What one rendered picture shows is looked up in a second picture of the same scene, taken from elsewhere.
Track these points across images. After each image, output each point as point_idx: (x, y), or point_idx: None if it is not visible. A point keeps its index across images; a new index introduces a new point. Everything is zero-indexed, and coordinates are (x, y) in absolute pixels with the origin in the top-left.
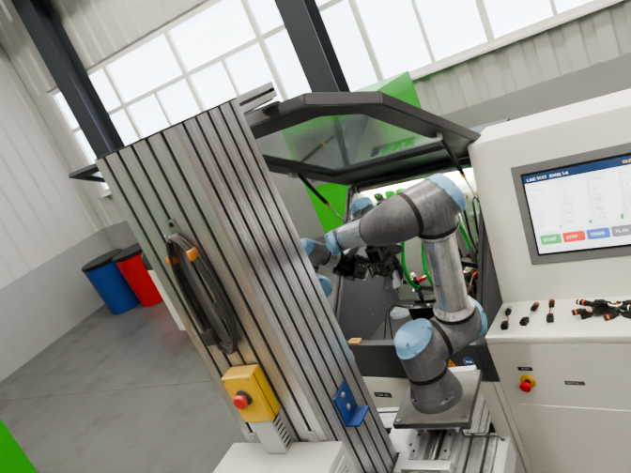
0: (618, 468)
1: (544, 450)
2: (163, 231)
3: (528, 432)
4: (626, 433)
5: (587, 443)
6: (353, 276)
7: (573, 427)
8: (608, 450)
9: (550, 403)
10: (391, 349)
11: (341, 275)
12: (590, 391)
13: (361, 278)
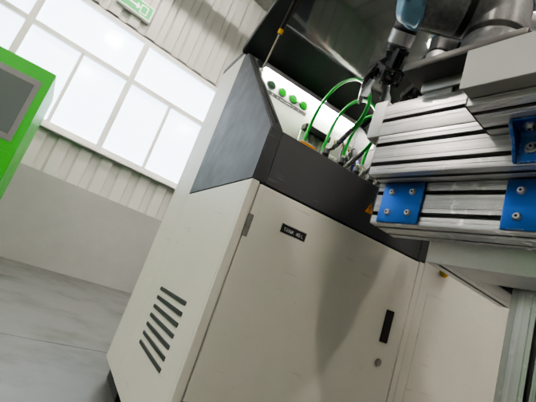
0: (459, 384)
1: (419, 357)
2: None
3: (417, 330)
4: (478, 342)
5: (452, 351)
6: (396, 75)
7: (451, 330)
8: (462, 361)
9: (448, 299)
10: (351, 178)
11: (394, 61)
12: (474, 294)
13: (393, 84)
